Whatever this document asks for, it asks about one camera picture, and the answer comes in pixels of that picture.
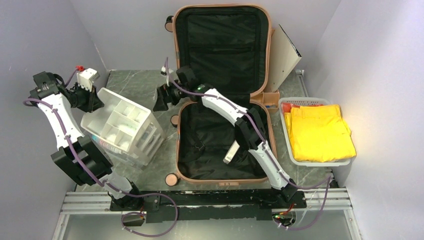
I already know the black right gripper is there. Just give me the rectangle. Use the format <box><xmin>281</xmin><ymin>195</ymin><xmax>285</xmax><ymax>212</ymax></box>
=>
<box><xmin>152</xmin><ymin>80</ymin><xmax>189</xmax><ymax>112</ymax></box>

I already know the white plastic drawer organizer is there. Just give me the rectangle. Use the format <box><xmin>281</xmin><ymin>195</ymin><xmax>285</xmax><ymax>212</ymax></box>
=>
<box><xmin>80</xmin><ymin>87</ymin><xmax>166</xmax><ymax>170</ymax></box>

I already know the pink hard-shell suitcase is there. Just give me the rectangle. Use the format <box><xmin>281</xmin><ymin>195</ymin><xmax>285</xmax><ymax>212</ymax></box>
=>
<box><xmin>172</xmin><ymin>4</ymin><xmax>276</xmax><ymax>185</ymax></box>

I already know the white book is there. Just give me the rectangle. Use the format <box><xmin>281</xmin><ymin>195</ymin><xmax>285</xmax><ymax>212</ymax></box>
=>
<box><xmin>223</xmin><ymin>140</ymin><xmax>240</xmax><ymax>164</ymax></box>

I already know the red garment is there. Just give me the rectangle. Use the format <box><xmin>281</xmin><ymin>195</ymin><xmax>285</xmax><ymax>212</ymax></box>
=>
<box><xmin>281</xmin><ymin>102</ymin><xmax>323</xmax><ymax>113</ymax></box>

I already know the white plastic mesh basket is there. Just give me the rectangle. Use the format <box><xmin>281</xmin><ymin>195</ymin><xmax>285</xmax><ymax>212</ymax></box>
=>
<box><xmin>278</xmin><ymin>96</ymin><xmax>355</xmax><ymax>167</ymax></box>

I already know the yellow garment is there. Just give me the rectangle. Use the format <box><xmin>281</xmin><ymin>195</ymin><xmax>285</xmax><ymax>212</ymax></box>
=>
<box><xmin>283</xmin><ymin>103</ymin><xmax>357</xmax><ymax>163</ymax></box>

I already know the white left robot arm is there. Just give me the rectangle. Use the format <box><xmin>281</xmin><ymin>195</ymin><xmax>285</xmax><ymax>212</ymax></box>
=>
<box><xmin>23</xmin><ymin>66</ymin><xmax>143</xmax><ymax>210</ymax></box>

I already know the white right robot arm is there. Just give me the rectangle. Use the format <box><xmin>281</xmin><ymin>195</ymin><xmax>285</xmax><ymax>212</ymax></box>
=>
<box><xmin>153</xmin><ymin>65</ymin><xmax>298</xmax><ymax>208</ymax></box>

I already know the black suitcase wheel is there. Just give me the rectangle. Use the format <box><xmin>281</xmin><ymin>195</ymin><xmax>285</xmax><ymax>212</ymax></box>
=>
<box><xmin>164</xmin><ymin>173</ymin><xmax>180</xmax><ymax>187</ymax></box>

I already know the white flat board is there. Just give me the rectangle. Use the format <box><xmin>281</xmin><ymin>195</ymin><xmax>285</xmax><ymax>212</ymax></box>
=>
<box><xmin>267</xmin><ymin>24</ymin><xmax>302</xmax><ymax>92</ymax></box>

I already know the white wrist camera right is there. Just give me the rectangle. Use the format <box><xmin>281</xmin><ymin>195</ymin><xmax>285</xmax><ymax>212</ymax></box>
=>
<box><xmin>160</xmin><ymin>65</ymin><xmax>174</xmax><ymax>76</ymax></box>

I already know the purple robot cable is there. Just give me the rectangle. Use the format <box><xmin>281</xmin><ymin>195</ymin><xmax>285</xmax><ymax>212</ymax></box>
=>
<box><xmin>23</xmin><ymin>99</ymin><xmax>181</xmax><ymax>240</ymax></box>

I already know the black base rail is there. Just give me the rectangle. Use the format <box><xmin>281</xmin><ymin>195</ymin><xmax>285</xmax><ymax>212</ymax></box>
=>
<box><xmin>109</xmin><ymin>188</ymin><xmax>307</xmax><ymax>223</ymax></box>

